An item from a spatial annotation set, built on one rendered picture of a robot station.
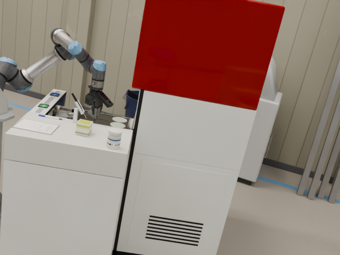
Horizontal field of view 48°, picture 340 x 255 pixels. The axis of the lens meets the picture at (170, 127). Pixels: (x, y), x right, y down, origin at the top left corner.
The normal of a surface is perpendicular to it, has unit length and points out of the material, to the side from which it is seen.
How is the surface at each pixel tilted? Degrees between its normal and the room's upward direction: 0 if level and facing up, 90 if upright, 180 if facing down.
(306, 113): 90
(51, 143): 90
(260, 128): 90
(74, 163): 90
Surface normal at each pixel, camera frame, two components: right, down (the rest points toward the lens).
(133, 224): 0.01, 0.35
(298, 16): -0.28, 0.29
